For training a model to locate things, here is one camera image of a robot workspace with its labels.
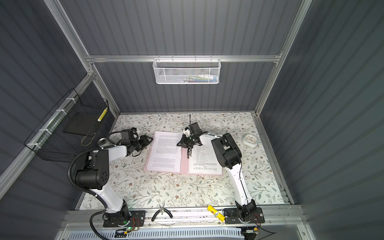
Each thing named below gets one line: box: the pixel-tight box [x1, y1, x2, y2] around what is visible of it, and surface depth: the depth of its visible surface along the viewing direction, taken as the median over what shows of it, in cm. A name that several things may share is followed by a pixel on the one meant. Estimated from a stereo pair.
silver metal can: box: [97, 137, 113, 148], surface depth 88 cm
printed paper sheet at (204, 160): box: [188, 144, 223, 175], surface depth 93 cm
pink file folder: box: [144, 130, 223, 176], surface depth 93 cm
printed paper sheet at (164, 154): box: [147, 131, 183, 173], surface depth 99 cm
